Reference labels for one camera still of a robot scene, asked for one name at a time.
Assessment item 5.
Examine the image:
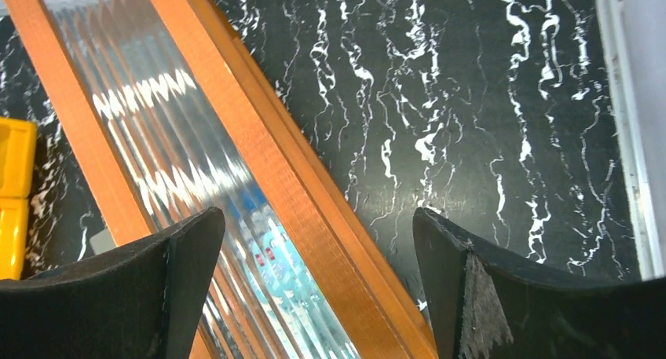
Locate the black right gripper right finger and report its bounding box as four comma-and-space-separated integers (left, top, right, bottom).
412, 208, 665, 358

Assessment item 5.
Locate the yellow three-compartment organizer tray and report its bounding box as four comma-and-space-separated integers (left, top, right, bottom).
1, 117, 37, 280

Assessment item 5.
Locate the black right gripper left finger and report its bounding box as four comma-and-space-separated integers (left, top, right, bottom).
1, 207, 225, 358

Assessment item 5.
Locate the teal blister pack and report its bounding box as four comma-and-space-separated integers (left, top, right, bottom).
251, 225, 334, 351

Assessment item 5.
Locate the orange wooden shelf rack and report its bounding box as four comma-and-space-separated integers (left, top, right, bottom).
3, 0, 437, 358

